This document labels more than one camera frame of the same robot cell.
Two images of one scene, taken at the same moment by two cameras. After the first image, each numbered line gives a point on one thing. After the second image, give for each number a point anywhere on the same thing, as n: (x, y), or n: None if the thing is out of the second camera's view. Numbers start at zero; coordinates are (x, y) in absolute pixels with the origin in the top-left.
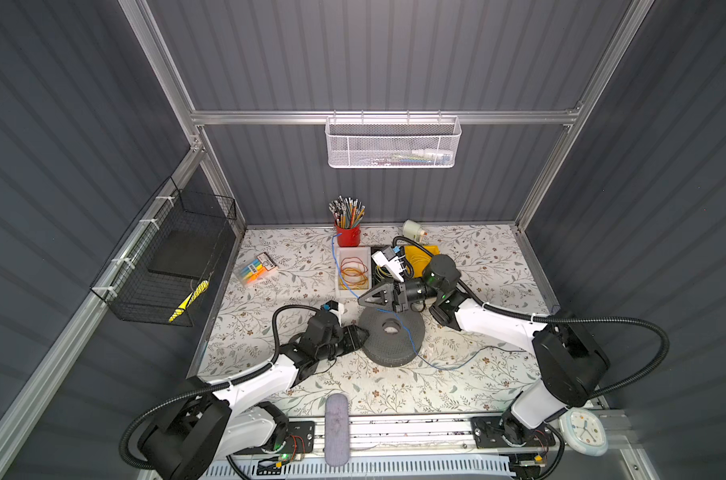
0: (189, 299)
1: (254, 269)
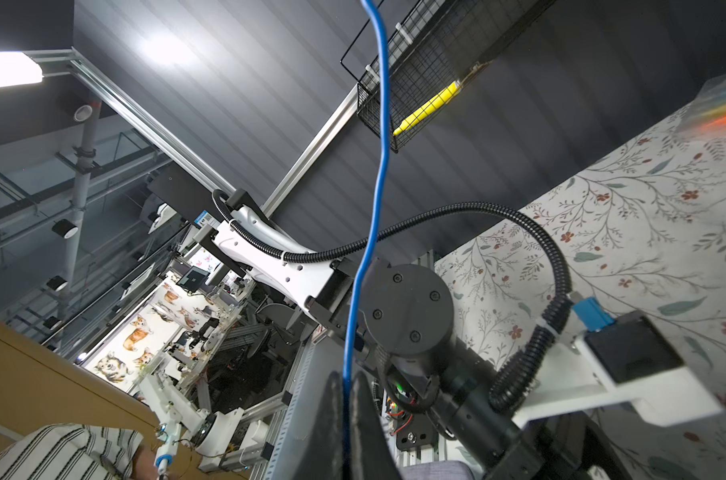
0: (441, 98)
1: (719, 110)
